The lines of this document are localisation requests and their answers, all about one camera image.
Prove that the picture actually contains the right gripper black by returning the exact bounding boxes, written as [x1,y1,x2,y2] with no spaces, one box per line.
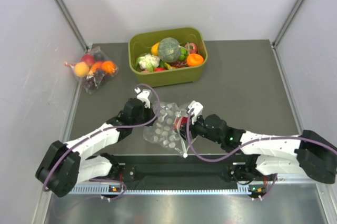
[176,113,223,144]

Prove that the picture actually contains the fake red fruit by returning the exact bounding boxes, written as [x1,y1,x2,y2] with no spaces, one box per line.
[174,116,187,129]

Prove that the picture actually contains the polka dot zip top bag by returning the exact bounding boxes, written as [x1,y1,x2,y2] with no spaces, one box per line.
[143,102,190,158]

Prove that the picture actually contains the fake orange fruit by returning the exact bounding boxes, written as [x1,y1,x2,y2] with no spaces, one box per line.
[186,53,204,67]

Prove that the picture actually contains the fake green melon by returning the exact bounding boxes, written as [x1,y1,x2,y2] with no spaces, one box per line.
[158,37,181,63]

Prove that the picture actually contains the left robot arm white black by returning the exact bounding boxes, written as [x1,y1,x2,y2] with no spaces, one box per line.
[35,96,155,197]

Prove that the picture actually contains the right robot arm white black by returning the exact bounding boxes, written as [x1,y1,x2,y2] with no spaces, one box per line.
[180,114,336,184]

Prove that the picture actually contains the fake cauliflower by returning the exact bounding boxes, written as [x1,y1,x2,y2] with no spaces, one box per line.
[136,54,160,72]

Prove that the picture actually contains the fake purple grapes bunch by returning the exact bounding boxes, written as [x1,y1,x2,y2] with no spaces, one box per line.
[170,60,187,68]

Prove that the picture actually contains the fake orange mango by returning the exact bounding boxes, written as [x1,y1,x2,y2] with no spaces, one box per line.
[151,42,160,56]

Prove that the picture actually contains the clear bag of fake fruit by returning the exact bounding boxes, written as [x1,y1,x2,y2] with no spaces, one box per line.
[64,46,119,94]

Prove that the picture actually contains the fake pink apple slice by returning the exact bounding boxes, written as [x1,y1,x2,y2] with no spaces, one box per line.
[185,43,197,54]

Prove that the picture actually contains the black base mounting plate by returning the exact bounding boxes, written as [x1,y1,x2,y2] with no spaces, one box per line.
[96,154,275,190]

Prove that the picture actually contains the green plastic bin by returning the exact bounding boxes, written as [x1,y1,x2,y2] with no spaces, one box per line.
[128,27,208,87]

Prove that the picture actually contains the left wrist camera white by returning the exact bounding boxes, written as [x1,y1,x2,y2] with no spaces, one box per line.
[134,87,152,109]

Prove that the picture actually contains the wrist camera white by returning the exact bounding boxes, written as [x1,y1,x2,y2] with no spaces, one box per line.
[134,87,152,109]
[187,100,204,125]

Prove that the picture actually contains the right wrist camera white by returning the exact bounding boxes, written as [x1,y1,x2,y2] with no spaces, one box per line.
[187,100,204,125]

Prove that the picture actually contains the grey slotted cable duct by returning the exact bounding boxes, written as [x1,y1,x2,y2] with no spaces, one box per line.
[70,183,266,195]

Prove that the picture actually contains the right aluminium frame post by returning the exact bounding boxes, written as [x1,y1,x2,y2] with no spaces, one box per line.
[271,0,305,50]

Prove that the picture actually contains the aluminium frame post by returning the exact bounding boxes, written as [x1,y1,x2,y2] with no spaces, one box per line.
[54,0,89,51]
[271,0,305,50]

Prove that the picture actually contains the left aluminium frame post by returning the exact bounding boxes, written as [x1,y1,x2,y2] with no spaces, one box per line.
[54,0,89,51]

